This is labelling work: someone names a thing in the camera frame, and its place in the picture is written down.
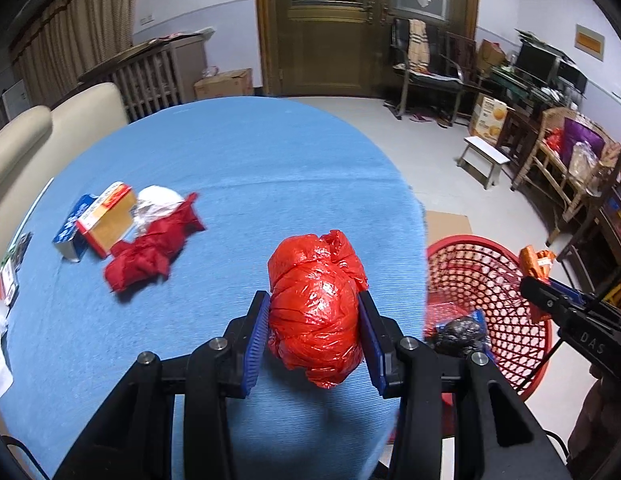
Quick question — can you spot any cluttered desk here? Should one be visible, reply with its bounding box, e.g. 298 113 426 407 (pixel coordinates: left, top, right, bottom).
489 65 587 113

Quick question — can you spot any flat cardboard sheet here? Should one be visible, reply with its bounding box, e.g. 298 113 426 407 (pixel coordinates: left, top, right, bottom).
425 209 475 250

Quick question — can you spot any beige leather sofa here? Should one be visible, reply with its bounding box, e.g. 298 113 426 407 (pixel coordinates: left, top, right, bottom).
0 82 130 263

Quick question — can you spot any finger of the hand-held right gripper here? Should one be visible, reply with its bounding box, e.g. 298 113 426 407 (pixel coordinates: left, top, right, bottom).
521 276 591 322

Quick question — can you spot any orange snack packet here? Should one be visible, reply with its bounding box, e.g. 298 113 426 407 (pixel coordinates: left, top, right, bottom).
519 245 559 326

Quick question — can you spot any brown cardboard box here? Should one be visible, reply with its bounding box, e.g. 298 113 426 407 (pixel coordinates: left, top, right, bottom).
192 68 254 102

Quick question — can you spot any person's right forearm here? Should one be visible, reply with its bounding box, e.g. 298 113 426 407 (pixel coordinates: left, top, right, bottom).
565 366 621 468

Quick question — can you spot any blue and silver box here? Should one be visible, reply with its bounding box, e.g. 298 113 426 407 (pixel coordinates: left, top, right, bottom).
52 193 100 264

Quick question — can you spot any purple cushion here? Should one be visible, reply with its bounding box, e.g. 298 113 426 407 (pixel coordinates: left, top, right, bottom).
559 117 605 167

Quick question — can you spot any crumpled white plastic bag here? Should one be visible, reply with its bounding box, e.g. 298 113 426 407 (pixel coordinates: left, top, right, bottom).
132 185 185 237

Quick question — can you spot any black plastic bag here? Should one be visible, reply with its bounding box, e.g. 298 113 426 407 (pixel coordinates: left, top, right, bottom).
429 316 487 357

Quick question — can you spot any yellow wall sign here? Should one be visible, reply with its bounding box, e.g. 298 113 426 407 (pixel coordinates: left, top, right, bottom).
575 24 606 62

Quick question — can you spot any small wooden stool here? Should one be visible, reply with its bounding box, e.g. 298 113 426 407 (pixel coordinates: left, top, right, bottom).
457 135 512 191

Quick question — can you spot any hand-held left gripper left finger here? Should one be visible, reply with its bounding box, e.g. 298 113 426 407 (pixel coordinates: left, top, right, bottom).
55 290 271 480

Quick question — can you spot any red plastic bag bundle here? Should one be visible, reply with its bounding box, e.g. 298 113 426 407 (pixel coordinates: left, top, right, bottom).
267 229 370 390

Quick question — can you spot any plaid scarf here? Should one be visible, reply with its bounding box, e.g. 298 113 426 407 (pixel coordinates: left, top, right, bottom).
407 19 432 75

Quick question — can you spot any grey slatted cabinet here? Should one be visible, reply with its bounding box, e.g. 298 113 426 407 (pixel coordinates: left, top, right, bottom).
78 34 210 122

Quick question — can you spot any black computer monitor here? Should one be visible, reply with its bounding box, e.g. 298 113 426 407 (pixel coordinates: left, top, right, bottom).
515 41 560 85

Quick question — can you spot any yellow printed cardboard box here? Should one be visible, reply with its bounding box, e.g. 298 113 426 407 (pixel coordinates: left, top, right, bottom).
469 95 509 147

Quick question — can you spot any green candy packet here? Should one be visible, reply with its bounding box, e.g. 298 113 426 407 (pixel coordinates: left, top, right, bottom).
8 231 33 266

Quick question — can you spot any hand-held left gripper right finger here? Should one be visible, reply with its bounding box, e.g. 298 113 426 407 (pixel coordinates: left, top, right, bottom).
358 290 574 480

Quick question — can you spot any pair of slippers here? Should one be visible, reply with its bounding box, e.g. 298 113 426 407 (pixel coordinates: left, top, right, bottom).
409 113 451 128

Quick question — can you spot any white barcode medicine box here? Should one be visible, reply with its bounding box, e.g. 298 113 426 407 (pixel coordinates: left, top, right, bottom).
0 255 22 307

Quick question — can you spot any thin white stick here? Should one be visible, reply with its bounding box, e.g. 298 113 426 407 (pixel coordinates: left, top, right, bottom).
18 176 55 243

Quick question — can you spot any black metal chair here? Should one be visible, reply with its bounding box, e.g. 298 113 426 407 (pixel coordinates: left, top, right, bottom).
389 17 472 122

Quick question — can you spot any crumpled red plastic bag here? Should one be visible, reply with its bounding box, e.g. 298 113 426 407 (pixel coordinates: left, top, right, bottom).
103 192 207 295

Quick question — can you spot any tan cardboard box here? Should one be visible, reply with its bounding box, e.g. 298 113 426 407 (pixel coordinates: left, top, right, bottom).
477 39 507 72

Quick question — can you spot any beige curtain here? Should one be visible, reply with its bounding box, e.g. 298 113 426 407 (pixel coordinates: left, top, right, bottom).
9 0 147 107

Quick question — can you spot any red plastic mesh basket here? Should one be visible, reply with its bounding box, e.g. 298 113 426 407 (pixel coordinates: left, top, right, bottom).
423 235 554 406

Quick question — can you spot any wooden armchair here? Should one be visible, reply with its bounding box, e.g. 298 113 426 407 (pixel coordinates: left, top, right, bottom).
509 106 619 243

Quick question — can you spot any orange and tan box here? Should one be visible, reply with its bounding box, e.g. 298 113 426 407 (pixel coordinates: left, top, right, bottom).
75 182 138 260

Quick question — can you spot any dark folding chair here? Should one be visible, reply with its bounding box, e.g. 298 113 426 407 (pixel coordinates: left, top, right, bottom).
443 31 492 127

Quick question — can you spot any wooden glazed double door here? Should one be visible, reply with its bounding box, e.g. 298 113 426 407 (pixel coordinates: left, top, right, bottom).
254 0 480 100

